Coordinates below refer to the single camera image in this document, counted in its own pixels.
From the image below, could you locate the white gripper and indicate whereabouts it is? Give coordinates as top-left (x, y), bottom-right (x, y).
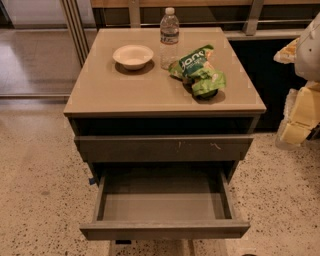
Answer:
top-left (273, 13), bottom-right (320, 145)

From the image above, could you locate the green rice chip bag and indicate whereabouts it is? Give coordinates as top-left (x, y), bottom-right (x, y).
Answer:
top-left (168, 44), bottom-right (226, 100)

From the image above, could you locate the grey drawer cabinet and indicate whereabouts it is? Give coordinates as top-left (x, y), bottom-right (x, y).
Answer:
top-left (63, 27), bottom-right (267, 256)

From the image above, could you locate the open middle drawer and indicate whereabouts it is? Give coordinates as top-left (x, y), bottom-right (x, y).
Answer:
top-left (80, 168), bottom-right (250, 240)

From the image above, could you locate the closed grey top drawer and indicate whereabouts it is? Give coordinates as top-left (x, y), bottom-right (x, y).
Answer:
top-left (74, 135), bottom-right (253, 163)

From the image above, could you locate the clear plastic water bottle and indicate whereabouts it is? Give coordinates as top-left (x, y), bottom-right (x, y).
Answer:
top-left (160, 7), bottom-right (179, 70)

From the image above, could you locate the white bowl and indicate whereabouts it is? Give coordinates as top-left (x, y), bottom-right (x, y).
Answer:
top-left (113, 45), bottom-right (154, 70)

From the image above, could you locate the blue tape piece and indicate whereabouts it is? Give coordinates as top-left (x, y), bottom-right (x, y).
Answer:
top-left (88, 178), bottom-right (96, 185)

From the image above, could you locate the metal railing frame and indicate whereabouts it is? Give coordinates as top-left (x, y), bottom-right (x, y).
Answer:
top-left (60, 0), bottom-right (320, 63)

